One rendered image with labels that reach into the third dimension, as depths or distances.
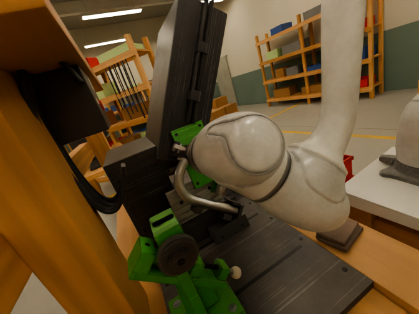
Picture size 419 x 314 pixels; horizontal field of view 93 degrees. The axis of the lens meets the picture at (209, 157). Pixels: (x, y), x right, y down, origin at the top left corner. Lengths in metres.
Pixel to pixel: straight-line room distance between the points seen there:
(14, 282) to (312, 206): 0.45
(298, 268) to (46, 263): 0.53
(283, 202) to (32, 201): 0.38
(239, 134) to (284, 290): 0.43
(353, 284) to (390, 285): 0.06
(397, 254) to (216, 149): 0.53
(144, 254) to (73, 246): 0.12
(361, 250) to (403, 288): 0.10
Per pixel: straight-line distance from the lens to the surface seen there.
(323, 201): 0.35
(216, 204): 0.68
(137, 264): 0.42
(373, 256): 0.65
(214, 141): 0.25
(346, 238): 0.64
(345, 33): 0.41
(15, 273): 0.45
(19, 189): 0.42
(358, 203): 0.84
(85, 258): 0.46
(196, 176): 0.68
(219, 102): 7.46
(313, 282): 0.59
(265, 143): 0.24
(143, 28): 10.61
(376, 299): 0.61
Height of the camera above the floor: 1.38
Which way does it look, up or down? 20 degrees down
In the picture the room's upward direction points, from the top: 18 degrees counter-clockwise
